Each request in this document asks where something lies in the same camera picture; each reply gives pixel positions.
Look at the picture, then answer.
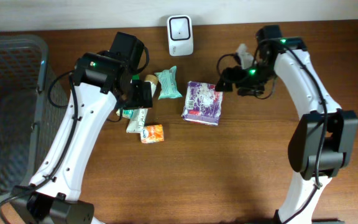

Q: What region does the orange tissue pocket pack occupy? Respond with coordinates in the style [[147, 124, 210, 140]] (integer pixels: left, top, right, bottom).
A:
[[140, 124, 164, 144]]

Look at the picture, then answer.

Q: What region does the mint green wipes packet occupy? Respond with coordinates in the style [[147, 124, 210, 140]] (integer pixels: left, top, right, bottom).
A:
[[155, 66, 182, 100]]

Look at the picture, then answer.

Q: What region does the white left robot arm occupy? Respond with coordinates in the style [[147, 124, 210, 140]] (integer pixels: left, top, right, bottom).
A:
[[6, 32, 152, 223]]

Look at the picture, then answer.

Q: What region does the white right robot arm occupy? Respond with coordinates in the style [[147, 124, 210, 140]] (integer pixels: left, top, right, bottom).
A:
[[215, 25, 358, 223]]

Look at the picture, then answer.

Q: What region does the white cream tube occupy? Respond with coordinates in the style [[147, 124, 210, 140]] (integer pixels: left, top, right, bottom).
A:
[[126, 75, 158, 133]]

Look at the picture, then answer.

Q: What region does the grey plastic basket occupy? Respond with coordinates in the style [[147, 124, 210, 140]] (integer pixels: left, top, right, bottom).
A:
[[0, 35, 65, 202]]

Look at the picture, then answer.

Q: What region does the red purple tissue pack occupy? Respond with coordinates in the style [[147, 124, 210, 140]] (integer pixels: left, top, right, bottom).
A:
[[181, 81, 223, 126]]

